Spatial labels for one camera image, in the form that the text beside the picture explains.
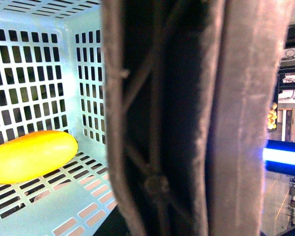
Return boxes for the brown basket handle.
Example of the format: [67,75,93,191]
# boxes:
[102,0,294,236]

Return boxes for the light teal plastic basket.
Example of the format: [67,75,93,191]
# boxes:
[0,0,117,236]

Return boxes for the yellow mango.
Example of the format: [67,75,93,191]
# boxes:
[0,130,78,184]

